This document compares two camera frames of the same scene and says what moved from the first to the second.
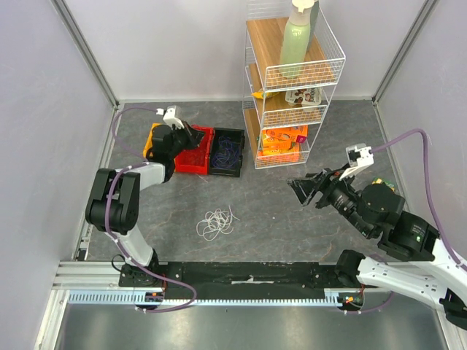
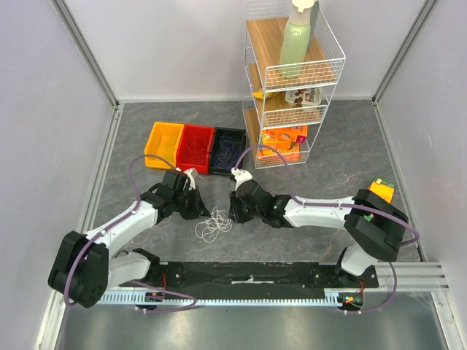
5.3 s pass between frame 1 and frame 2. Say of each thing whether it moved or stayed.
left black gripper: moved
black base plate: stayed
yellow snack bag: stayed
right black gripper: moved
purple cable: stayed
